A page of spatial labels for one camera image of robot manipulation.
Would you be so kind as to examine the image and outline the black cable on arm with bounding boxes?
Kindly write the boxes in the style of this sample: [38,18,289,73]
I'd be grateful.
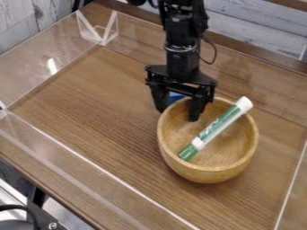
[196,35,219,66]

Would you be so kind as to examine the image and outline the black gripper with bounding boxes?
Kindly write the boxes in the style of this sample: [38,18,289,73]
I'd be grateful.
[145,45,217,122]

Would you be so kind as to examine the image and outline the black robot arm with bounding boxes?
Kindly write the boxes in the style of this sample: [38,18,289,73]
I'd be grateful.
[127,0,217,122]

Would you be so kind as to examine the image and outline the green white Expo marker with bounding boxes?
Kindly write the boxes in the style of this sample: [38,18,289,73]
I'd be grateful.
[177,96,253,162]

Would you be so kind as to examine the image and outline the blue rectangular block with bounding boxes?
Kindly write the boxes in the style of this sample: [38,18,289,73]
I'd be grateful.
[168,92,183,104]

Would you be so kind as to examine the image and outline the black metal table frame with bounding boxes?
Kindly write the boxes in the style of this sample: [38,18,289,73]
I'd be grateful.
[0,160,68,230]

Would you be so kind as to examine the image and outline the brown wooden bowl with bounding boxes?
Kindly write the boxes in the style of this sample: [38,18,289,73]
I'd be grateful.
[157,97,259,183]

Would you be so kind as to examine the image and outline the black cable bottom left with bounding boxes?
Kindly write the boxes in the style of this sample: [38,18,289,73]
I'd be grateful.
[0,202,42,230]

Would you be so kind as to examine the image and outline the clear acrylic corner bracket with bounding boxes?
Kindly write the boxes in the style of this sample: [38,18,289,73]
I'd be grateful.
[76,11,119,47]

